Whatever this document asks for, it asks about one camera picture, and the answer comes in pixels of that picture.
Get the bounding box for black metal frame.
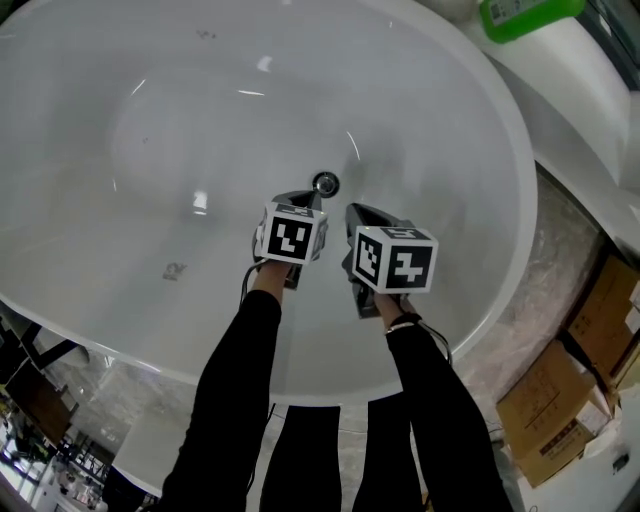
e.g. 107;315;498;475
0;318;90;387

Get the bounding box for green detergent bottle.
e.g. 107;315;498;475
477;0;588;45

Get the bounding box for person's right forearm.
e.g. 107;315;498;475
372;292;517;512

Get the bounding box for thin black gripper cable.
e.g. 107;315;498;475
418;319;454;367
240;261;265;308

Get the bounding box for white window ledge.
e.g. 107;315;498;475
463;14;640;254

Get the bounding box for chrome drain plug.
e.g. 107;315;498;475
311;170;342;199

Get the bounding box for person's right leg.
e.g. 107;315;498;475
351;393;427;512

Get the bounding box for person's left forearm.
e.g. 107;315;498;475
158;259;297;512

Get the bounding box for person's leg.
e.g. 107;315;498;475
259;405;344;512
351;393;427;512

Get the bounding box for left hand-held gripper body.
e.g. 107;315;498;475
252;200;331;292

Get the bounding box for white panel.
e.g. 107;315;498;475
110;406;199;499

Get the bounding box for large brown cardboard box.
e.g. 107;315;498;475
494;338;617;490

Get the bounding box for person's left leg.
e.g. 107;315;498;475
259;405;344;512

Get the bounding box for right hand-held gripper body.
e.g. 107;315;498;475
341;216;440;320

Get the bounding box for white bathtub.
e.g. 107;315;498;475
0;0;539;407

